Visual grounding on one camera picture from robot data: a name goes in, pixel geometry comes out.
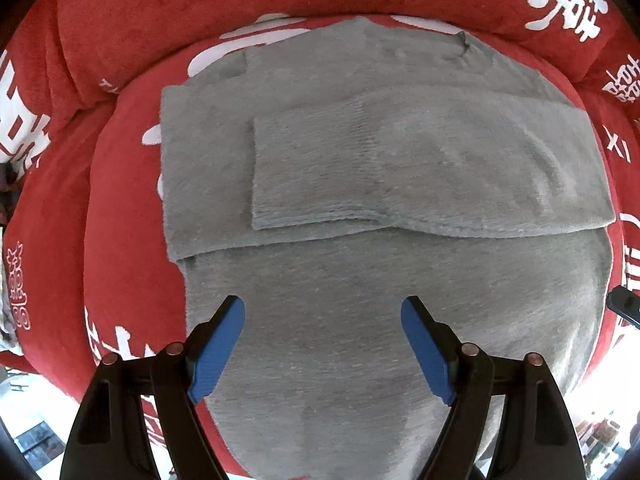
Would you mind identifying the red sofa back cushion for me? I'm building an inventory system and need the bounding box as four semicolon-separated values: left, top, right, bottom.
1;0;639;171

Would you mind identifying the red sofa seat cushion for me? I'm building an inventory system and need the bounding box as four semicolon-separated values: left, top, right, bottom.
0;12;640;478

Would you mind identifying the grey knitted garment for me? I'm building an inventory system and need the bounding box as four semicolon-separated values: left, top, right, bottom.
160;18;615;479

